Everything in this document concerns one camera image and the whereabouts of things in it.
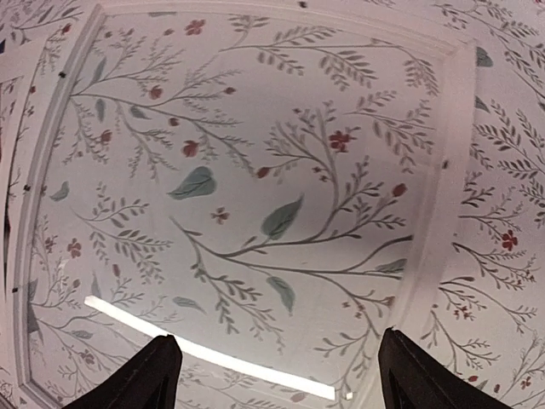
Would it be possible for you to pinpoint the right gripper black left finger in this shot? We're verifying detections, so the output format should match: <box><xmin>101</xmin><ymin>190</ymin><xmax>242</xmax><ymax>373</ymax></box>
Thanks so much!
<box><xmin>66</xmin><ymin>335</ymin><xmax>183</xmax><ymax>409</ymax></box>

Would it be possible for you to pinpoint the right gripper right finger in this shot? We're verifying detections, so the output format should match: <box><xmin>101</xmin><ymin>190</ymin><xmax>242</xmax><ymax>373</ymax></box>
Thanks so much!
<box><xmin>378</xmin><ymin>327</ymin><xmax>507</xmax><ymax>409</ymax></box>

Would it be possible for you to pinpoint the white picture frame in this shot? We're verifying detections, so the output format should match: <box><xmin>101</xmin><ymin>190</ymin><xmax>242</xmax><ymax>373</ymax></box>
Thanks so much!
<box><xmin>6</xmin><ymin>1</ymin><xmax>476</xmax><ymax>408</ymax></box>

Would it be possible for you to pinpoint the white mat with clear sheet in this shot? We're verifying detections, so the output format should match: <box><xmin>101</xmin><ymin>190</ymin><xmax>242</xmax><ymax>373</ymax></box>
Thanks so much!
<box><xmin>1</xmin><ymin>37</ymin><xmax>46</xmax><ymax>278</ymax></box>

